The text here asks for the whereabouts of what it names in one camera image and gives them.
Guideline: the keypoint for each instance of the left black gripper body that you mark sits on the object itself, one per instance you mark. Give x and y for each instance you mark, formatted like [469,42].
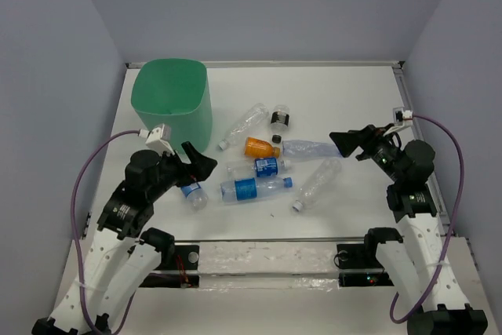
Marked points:
[174,172]

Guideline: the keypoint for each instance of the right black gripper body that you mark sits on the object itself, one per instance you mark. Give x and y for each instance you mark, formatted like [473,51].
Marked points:
[381,151]

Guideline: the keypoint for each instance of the small blue cap bottle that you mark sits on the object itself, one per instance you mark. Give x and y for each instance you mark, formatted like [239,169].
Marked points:
[195,195]

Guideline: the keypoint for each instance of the crushed clear bottle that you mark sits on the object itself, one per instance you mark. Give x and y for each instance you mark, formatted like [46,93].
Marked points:
[305,149]

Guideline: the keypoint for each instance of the orange juice bottle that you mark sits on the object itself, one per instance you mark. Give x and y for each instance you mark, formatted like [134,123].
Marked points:
[256,148]

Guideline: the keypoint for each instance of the blue label bottle white cap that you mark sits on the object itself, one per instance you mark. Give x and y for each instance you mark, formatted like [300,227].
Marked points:
[258,167]

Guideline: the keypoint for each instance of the small bottle black label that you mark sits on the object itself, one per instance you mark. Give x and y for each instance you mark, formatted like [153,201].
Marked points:
[280,118]

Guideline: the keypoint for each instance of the clear bottle white cap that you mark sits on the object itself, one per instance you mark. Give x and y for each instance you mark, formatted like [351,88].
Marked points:
[246,123]

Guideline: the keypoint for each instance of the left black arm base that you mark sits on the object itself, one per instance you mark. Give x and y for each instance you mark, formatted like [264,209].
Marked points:
[179,271]

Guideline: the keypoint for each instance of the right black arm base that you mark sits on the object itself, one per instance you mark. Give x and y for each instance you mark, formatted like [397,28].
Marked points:
[356,268]

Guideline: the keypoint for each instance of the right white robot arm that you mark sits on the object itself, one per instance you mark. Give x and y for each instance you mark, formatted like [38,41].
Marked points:
[428,297]

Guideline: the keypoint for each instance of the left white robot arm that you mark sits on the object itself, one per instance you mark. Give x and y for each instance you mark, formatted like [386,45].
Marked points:
[123,251]

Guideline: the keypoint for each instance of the green plastic bin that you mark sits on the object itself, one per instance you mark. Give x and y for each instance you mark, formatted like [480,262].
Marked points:
[175,92]

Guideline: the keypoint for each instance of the black bottle cap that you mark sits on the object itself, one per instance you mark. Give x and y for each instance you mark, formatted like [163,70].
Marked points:
[276,139]

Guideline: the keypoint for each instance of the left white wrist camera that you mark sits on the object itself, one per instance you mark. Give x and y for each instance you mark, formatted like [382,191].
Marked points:
[158,140]

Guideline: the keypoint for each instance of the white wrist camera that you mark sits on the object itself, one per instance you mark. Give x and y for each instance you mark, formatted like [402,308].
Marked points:
[158,140]
[402,116]

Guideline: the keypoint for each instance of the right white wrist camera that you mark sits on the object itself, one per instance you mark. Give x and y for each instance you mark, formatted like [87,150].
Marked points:
[402,116]

